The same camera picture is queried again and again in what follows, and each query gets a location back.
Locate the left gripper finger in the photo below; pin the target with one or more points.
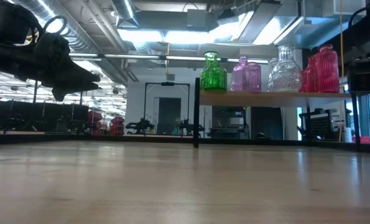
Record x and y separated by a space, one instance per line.
85 74
72 90

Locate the red slim ribbed vase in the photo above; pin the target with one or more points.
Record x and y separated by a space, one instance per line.
327 73

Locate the red bottle-shaped glass vase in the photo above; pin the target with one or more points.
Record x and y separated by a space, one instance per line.
307 79

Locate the clear textured bulbous vase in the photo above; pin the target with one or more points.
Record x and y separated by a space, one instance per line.
285 73

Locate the pink ribbed squat glass jar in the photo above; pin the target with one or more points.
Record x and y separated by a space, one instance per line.
254 77

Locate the pink ribbed bottle vase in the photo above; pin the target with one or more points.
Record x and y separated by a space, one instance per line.
239 76

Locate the green round squat vase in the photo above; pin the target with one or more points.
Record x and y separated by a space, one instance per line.
213 76

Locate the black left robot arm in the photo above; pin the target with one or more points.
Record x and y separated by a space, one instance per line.
7 21

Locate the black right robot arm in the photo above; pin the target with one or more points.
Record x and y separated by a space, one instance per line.
368 34

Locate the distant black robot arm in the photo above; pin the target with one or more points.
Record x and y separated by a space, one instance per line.
139 126
189 127

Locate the red tray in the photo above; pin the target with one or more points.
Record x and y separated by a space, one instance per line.
366 140

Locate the red room object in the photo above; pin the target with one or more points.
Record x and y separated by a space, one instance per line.
117 126
95 119

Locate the white roll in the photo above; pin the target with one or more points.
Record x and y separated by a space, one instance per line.
348 134

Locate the black desk row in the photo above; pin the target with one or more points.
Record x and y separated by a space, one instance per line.
38 116

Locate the long ceiling tube light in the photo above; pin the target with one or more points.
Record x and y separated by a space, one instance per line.
141 57

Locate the black perforated cart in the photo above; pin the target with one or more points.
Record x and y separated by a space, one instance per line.
321 126

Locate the translucent white ceiling box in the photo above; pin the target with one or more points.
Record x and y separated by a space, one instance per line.
349 7

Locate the small grey hanging box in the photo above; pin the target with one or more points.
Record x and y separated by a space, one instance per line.
170 77

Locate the dark grey door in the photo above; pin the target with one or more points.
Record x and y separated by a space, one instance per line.
169 115

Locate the dark room panel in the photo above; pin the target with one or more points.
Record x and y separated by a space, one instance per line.
267 123

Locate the grey ceiling unit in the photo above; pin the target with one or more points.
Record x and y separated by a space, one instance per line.
200 19

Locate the black equipment rack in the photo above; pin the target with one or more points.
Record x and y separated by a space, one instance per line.
229 124

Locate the silver rectangular duct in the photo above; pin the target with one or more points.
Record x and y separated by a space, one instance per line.
309 31

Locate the silver round duct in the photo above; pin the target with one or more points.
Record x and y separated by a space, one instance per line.
124 12

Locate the distant black rig frame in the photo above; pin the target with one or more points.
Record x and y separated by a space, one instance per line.
167 83

